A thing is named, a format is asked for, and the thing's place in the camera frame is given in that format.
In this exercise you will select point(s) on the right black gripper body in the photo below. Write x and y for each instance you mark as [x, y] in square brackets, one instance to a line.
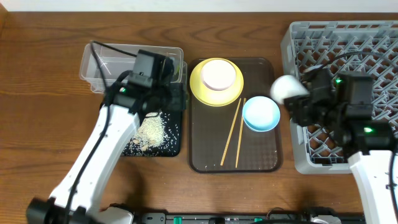
[325, 112]

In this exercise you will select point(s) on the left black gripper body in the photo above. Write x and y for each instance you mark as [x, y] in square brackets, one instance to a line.
[178, 97]

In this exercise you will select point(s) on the small white cup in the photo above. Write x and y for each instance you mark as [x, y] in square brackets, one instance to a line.
[286, 86]

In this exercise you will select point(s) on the leftover rice pile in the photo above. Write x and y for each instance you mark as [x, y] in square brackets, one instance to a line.
[152, 133]

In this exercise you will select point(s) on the light blue bowl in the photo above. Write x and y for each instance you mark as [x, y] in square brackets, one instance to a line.
[261, 114]

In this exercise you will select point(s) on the white rice bowl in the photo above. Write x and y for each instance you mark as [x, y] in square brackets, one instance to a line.
[218, 74]

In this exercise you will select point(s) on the yellow plate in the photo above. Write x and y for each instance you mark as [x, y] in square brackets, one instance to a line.
[211, 97]

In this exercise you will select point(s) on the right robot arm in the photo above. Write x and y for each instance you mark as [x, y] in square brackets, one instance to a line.
[343, 105]

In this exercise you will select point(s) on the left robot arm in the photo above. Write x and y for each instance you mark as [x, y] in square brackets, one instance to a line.
[77, 198]

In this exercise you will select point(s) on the black waste tray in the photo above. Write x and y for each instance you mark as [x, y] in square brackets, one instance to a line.
[171, 140]

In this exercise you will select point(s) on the clear plastic waste bin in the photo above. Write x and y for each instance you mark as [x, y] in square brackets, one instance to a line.
[114, 63]

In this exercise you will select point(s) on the grey dishwasher rack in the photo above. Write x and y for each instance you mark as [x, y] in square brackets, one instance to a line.
[306, 44]

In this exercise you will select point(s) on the brown serving tray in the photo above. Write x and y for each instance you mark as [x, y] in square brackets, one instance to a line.
[209, 128]

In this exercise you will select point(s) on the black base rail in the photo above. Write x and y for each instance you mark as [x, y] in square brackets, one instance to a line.
[171, 218]

